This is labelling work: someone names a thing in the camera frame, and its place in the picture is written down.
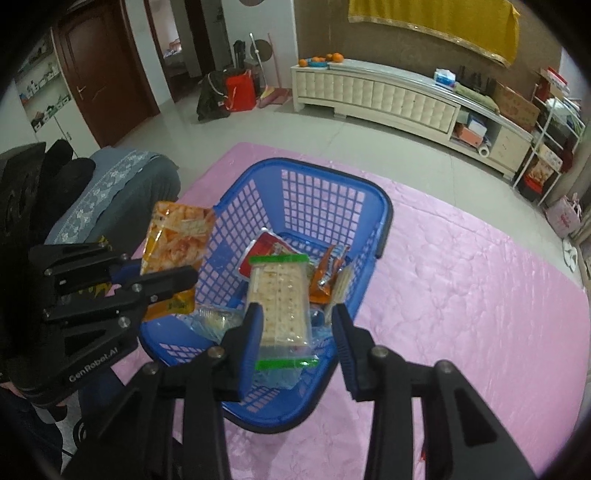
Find large red yellow snack bag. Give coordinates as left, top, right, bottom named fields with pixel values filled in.
left=235, top=228, right=300, bottom=280

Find dark wooden door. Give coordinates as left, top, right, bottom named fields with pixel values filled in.
left=52, top=1, right=159, bottom=147

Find pink gift bag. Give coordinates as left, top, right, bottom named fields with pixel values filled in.
left=545, top=194, right=582, bottom=239

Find tissue box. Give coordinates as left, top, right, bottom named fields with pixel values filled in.
left=434, top=68, right=456, bottom=90

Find cardboard box on cabinet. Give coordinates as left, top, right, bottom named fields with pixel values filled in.
left=492, top=83, right=540, bottom=132

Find blue plastic basket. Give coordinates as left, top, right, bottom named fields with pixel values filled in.
left=138, top=157, right=395, bottom=434

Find orange packet in basket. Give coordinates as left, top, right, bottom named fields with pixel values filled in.
left=308, top=244, right=349, bottom=305

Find yellow hanging cloth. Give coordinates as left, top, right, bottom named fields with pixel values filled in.
left=348, top=0, right=520, bottom=67

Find light blue bread packet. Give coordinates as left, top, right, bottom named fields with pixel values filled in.
left=179, top=304, right=245, bottom=344

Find red shopping bag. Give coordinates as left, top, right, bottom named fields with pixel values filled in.
left=224, top=70, right=256, bottom=113

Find grey armchair with lace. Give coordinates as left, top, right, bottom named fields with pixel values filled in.
left=34, top=141, right=180, bottom=255

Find cream TV cabinet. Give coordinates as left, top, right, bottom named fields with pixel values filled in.
left=291, top=60, right=532, bottom=180

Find oranges on cabinet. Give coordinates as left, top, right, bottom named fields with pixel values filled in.
left=297, top=52, right=345, bottom=68

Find white metal shelf rack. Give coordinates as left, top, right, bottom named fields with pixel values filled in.
left=512, top=67, right=586, bottom=207

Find orange snack bag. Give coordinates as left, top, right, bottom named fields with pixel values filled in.
left=139, top=200, right=219, bottom=322

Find clear cracker pack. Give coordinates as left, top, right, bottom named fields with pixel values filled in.
left=246, top=253, right=318, bottom=371

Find black bag on floor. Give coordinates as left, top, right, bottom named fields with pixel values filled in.
left=197, top=71, right=230, bottom=122

